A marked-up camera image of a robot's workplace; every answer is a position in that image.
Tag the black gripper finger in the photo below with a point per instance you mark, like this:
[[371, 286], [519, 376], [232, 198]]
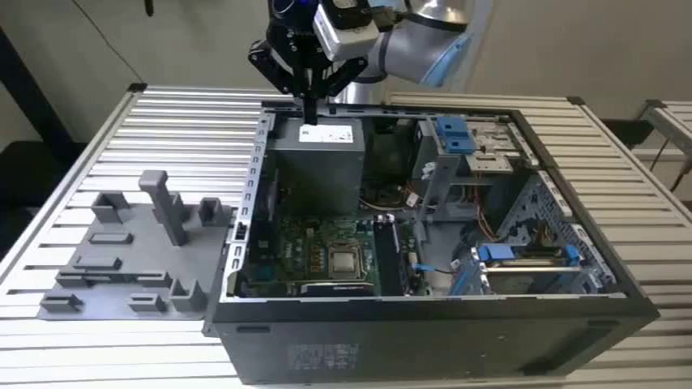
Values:
[[267, 69], [346, 77]]

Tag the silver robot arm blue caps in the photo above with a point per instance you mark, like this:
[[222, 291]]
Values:
[[411, 52]]

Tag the black empty RAM slot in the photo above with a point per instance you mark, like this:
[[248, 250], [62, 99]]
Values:
[[383, 259]]

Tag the blue plastic drive clip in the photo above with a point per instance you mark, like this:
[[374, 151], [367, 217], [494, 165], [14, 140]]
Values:
[[450, 126], [459, 146]]

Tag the black plastic corner cap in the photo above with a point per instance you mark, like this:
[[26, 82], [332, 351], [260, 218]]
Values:
[[138, 86], [576, 101]]

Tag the grey power supply unit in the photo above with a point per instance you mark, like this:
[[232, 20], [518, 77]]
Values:
[[319, 178]]

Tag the grey metal drive cage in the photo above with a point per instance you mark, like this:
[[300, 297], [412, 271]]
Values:
[[440, 174]]

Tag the CPU socket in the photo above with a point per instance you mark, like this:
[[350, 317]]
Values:
[[343, 245]]

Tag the green motherboard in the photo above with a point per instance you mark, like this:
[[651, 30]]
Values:
[[300, 243]]

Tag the silver CPU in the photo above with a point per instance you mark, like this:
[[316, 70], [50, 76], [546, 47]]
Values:
[[344, 264]]

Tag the grey plastic parts rack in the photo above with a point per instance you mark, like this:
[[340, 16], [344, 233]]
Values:
[[140, 247]]

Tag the black equipment stand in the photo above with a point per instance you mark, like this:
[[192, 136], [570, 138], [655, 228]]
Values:
[[32, 170]]

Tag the hard disk in blue carrier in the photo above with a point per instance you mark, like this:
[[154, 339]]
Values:
[[495, 252]]

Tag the black graphics card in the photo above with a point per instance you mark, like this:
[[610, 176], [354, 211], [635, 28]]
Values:
[[335, 289]]

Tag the adjacent aluminium table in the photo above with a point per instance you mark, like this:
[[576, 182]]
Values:
[[667, 121]]

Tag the black PC case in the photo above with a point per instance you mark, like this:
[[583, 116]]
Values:
[[432, 340]]

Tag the silver box wrist camera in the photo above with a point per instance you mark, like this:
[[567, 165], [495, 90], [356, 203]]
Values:
[[346, 36]]

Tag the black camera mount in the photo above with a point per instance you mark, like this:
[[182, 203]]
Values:
[[384, 18]]

